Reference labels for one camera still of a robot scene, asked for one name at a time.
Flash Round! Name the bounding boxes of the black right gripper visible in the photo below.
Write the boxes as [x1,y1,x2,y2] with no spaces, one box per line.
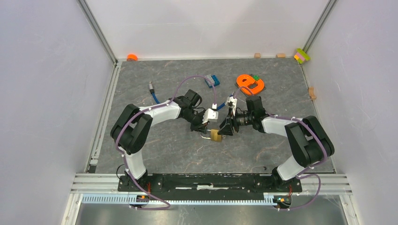
[217,106,254,136]

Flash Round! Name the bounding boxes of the brass padlock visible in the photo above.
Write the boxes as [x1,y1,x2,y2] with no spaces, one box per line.
[199,129,222,142]

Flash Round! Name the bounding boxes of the blue cable lock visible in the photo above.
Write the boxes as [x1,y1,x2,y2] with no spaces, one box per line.
[148,79,225,111]

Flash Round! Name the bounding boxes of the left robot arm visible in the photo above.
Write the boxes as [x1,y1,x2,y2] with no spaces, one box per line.
[110,89,208,191]

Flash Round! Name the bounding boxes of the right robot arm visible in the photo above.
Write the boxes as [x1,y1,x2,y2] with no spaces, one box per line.
[218,96,335,191]

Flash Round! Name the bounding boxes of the blue toy brick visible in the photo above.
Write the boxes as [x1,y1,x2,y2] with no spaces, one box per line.
[205,75,220,88]

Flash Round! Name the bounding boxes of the orange letter e block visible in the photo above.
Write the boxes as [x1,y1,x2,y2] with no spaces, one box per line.
[236,74,266,96]

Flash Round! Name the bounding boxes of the curved wooden block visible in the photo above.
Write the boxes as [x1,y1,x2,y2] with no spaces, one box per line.
[308,87,317,101]

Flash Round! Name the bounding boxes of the orange round cap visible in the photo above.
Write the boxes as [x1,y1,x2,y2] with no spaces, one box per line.
[126,54,138,61]

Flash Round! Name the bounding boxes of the stacked coloured toy bricks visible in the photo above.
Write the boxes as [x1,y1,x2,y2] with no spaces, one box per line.
[293,48,311,64]

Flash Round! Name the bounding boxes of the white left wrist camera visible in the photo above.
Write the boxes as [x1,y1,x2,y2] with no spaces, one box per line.
[202,103,219,124]

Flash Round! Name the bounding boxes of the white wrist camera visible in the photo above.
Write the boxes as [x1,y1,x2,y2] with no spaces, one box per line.
[202,103,219,124]
[225,96,237,116]

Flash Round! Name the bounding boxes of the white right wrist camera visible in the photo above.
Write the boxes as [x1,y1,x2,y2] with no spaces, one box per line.
[225,96,237,116]

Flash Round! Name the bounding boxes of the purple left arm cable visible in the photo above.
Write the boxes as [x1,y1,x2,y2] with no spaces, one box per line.
[115,75,218,211]

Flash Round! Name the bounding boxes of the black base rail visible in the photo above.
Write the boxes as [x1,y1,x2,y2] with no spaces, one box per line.
[118,173,302,202]

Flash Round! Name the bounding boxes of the light blue cable duct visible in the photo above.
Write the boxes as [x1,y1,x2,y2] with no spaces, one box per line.
[81,194,276,205]

